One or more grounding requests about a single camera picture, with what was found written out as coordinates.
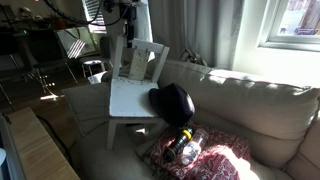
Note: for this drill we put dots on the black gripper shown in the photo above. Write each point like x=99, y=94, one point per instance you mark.
x=130, y=15

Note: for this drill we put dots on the small white wooden chair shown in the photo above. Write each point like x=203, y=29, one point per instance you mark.
x=130, y=100

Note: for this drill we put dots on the black felt hat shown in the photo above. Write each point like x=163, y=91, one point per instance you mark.
x=173, y=105

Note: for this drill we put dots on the grey chair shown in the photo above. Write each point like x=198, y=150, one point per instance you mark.
x=92, y=62

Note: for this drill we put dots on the black folding chair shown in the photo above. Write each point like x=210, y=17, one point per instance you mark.
x=43, y=46

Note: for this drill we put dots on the window blinds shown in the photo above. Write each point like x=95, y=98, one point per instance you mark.
x=95, y=15

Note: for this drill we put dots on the white box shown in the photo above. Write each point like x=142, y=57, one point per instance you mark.
x=96, y=77

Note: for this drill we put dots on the white shopping bag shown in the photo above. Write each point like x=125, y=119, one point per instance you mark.
x=75, y=43

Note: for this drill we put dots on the white curtain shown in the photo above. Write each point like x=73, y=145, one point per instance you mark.
x=200, y=30

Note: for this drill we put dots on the dark potted plant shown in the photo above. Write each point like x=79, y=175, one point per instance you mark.
x=58, y=21

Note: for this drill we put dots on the black yellow flashlight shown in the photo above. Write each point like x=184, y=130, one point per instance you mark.
x=180, y=141

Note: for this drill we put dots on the clear plastic bottle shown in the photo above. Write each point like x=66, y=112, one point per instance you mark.
x=191, y=150

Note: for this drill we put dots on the beige fabric sofa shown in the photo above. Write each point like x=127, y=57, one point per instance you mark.
x=250, y=106

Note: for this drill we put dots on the light wooden table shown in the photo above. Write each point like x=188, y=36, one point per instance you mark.
x=36, y=146

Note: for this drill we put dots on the red white patterned cloth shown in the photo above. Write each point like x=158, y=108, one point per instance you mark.
x=220, y=156

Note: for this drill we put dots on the white lamp shade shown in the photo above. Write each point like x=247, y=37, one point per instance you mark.
x=2, y=156

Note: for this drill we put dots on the white window frame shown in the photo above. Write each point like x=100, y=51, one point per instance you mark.
x=266, y=33

